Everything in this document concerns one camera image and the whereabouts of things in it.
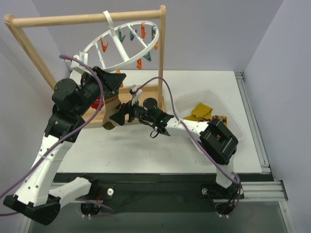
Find red white patterned sock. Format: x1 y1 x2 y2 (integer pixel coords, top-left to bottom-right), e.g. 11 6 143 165
91 96 104 110

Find white round clip hanger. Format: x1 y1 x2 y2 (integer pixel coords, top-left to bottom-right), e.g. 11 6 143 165
78 11 159 72

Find mustard yellow sock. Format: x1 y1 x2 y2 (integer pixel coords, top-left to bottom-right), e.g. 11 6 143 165
184 103 213 121

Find maroon striped beige sock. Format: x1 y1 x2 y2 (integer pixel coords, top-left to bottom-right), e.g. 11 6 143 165
211 115 227 126

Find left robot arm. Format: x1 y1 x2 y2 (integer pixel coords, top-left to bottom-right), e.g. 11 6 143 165
3 67 126 225

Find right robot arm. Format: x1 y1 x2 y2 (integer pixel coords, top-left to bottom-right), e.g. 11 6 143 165
110 98 240 198

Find wooden hanger rack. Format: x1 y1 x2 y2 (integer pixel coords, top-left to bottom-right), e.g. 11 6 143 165
3 5 167 130

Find white plastic basket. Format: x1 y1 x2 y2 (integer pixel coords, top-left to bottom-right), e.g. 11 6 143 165
174 89 243 143

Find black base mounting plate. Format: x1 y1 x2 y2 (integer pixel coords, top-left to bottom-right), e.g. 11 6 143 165
53 172 243 214

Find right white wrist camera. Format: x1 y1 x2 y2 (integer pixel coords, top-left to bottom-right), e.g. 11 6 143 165
129 85 142 106

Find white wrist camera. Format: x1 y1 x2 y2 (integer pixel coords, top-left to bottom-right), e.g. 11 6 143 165
129 85 142 106
65 50 90 73

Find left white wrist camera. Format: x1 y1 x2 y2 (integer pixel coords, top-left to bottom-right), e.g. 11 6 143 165
65 50 90 73

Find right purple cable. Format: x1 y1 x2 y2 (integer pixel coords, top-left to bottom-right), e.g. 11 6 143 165
136 77 242 202

